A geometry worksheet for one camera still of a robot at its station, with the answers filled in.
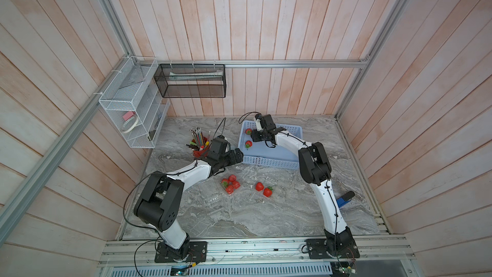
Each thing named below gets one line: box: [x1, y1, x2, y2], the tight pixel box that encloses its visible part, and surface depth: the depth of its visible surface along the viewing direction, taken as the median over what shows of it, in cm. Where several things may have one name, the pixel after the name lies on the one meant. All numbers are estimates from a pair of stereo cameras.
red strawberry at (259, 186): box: [254, 181, 264, 192], surface depth 91 cm
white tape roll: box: [121, 116, 140, 134], surface depth 81 cm
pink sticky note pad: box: [122, 110, 134, 122], surface depth 83 cm
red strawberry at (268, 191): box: [262, 185, 274, 198], surface depth 89 cm
